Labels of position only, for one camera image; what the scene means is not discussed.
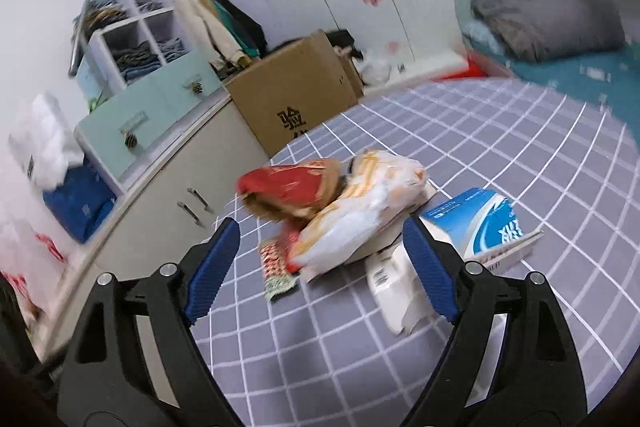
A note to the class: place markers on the teal drawer unit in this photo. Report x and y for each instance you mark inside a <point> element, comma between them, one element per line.
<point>150,107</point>

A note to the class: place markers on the pink flower sticker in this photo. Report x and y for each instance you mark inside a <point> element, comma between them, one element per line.
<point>395,45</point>

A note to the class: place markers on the small red wrapper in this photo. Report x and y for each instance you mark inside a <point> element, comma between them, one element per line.
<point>275,267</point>

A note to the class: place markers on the light folded jeans stack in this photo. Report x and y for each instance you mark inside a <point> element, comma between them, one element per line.
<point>172,47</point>

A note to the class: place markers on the white paper shopping bag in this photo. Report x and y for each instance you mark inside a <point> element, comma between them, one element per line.
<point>45,142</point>

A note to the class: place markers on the red brown snack packet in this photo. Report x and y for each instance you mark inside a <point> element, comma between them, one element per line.
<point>290,182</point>

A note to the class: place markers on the white orange plastic packet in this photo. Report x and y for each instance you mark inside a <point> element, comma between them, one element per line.
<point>350,217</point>

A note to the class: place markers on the small folded jeans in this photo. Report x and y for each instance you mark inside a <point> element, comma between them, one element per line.
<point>149,7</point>

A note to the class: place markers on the pile of folded clothes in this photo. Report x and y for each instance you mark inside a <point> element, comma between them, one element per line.
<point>100,14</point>

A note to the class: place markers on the dark folded jeans stack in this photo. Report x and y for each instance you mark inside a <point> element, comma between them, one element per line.
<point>135,57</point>

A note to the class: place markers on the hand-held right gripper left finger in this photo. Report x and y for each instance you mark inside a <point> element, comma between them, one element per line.
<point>210,272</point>

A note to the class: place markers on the red box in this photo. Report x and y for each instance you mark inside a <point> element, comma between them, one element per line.
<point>475,72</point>

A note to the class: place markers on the pinecone drawer ornament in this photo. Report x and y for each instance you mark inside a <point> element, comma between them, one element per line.
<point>131,141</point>
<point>196,86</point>

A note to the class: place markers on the white red printed plastic bag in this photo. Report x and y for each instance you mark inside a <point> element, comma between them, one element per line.
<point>45,247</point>

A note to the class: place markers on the cream hanging jacket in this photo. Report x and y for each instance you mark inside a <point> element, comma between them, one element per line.
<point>210,32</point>

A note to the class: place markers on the blue woven bag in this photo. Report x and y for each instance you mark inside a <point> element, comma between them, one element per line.
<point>80,202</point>

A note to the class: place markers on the small cardboard box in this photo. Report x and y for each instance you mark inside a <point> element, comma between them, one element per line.
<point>350,77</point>

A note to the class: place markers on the small white plastic bag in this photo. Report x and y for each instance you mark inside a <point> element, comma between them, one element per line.
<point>375,69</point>

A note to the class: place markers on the blue white carton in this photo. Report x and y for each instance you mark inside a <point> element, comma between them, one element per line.
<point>475,227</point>

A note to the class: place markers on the grey duvet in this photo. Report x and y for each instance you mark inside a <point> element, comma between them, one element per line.
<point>550,22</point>

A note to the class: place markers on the long white cabinet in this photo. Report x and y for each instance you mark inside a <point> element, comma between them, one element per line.
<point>165,187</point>

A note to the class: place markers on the white platform board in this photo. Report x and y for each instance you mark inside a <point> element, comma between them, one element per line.
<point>435,64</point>

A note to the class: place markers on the grey checked tablecloth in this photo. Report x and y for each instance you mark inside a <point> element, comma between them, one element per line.
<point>500,142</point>

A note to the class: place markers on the black clothes heap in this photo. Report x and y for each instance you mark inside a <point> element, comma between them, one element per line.
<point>342,38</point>

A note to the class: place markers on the black hanging jacket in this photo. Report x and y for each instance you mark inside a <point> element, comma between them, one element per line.
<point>250,27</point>

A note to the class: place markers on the white tissue packet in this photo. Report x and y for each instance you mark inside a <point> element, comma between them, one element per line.
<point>395,292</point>

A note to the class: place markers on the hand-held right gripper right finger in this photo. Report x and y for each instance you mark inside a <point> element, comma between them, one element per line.
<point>430,272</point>

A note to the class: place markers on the green hanging jacket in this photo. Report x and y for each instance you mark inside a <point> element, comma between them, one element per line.
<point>230,19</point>

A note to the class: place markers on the teal printed bedsheet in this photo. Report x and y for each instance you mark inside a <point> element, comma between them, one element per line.
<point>550,72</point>

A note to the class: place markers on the large cardboard box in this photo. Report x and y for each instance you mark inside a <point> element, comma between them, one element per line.
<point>290,97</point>

